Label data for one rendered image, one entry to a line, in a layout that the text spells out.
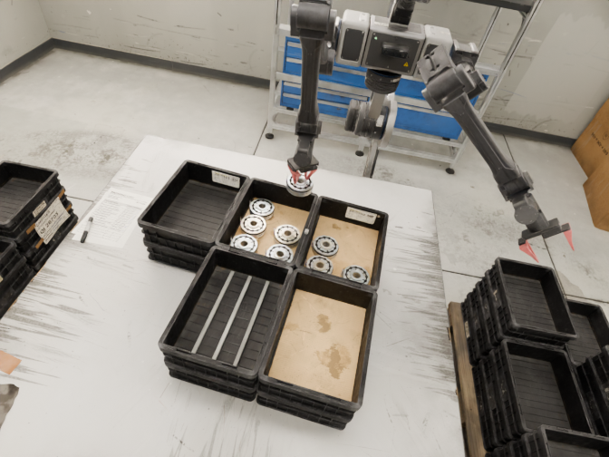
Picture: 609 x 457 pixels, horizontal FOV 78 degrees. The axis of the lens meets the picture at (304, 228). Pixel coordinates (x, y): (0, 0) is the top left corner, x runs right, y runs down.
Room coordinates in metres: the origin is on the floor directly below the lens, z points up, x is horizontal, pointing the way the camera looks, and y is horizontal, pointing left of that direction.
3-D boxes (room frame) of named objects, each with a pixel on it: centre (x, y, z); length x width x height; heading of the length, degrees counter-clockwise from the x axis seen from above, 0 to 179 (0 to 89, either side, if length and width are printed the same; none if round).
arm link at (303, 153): (1.07, 0.05, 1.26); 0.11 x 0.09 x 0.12; 179
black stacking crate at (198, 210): (1.04, 0.43, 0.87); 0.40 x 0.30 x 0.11; 173
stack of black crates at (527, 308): (1.15, -1.14, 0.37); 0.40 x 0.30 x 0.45; 179
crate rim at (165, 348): (0.61, 0.18, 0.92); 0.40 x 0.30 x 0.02; 173
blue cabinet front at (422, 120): (2.87, -0.76, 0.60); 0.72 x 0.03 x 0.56; 89
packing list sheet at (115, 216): (1.06, 0.84, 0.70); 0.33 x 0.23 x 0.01; 179
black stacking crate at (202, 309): (0.61, 0.18, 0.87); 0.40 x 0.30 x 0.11; 173
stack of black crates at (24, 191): (1.18, 1.46, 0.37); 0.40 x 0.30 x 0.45; 179
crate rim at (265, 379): (0.58, -0.12, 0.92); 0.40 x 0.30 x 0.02; 173
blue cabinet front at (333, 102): (2.88, 0.04, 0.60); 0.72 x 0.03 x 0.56; 89
